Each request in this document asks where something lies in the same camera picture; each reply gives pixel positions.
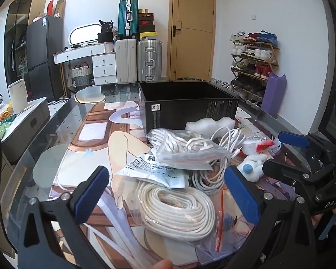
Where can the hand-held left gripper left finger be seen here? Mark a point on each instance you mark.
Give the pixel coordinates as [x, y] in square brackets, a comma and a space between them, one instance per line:
[92, 190]

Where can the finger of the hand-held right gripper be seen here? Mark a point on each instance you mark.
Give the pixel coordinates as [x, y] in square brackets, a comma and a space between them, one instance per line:
[282, 171]
[292, 137]

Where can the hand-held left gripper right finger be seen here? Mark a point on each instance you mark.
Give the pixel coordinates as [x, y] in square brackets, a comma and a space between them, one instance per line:
[242, 193]

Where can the white plush toy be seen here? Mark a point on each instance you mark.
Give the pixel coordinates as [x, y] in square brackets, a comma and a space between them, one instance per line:
[254, 168]

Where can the clear packet with red label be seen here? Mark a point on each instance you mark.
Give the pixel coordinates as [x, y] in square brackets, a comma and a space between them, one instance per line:
[264, 145]

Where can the silver medicine pouch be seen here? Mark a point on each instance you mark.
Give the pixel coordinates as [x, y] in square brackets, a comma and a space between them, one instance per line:
[154, 171]

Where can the zip bag of white laces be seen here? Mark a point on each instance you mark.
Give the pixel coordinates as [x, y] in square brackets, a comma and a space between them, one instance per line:
[184, 148]

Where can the white foam wrap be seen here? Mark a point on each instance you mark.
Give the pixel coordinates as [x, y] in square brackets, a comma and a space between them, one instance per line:
[210, 124]

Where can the black cardboard box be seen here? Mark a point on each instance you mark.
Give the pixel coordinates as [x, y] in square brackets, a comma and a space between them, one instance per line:
[179, 112]

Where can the person's right hand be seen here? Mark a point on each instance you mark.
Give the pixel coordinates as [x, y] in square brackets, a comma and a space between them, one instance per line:
[316, 220]

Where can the person's left hand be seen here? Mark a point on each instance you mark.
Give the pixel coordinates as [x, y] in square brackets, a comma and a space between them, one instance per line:
[160, 264]

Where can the printed table mat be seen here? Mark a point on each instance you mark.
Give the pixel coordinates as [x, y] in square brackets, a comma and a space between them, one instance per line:
[98, 157]

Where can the purple bag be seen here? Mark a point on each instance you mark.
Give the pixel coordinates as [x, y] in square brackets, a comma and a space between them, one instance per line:
[273, 95]

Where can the wooden shoe rack with shoes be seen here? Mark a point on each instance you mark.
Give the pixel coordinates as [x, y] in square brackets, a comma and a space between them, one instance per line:
[254, 61]

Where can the grey low cabinet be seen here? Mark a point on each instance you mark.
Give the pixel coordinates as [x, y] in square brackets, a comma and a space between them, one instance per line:
[22, 131]

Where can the dark window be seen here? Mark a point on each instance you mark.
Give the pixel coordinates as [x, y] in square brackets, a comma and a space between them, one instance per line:
[331, 47]

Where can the woven basket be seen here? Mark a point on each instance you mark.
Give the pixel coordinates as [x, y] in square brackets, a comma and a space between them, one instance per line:
[79, 75]

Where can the yellow snack packet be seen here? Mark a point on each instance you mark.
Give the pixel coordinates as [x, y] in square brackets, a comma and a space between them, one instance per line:
[4, 115]

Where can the white air purifier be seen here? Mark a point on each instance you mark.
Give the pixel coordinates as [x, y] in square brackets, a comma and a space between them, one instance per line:
[17, 96]

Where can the white dresser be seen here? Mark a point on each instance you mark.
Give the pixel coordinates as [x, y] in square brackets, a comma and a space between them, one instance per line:
[103, 64]

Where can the white suitcase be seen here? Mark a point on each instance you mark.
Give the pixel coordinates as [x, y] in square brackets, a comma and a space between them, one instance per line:
[126, 61]

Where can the wooden door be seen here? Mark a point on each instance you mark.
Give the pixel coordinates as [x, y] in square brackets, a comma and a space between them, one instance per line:
[193, 39]

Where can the dark grey fridge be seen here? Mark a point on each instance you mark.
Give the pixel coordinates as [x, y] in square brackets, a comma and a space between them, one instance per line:
[43, 58]

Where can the silver suitcase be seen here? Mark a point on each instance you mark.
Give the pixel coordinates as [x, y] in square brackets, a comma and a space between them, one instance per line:
[149, 60]

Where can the oval mirror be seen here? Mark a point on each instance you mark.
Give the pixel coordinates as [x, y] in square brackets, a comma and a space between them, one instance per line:
[85, 35]

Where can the black bag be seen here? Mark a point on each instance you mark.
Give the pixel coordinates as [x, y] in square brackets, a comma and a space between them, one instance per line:
[105, 32]

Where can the tall dark cabinet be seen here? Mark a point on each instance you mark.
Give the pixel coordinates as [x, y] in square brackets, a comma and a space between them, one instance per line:
[16, 33]

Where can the teal suitcase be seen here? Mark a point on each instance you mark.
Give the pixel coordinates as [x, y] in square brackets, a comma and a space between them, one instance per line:
[128, 19]

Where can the red and black shoe box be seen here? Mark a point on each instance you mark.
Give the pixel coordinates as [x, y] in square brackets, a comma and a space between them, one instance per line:
[146, 19]

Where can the brown cardboard box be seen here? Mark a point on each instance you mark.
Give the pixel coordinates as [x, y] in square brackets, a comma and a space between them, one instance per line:
[60, 8]

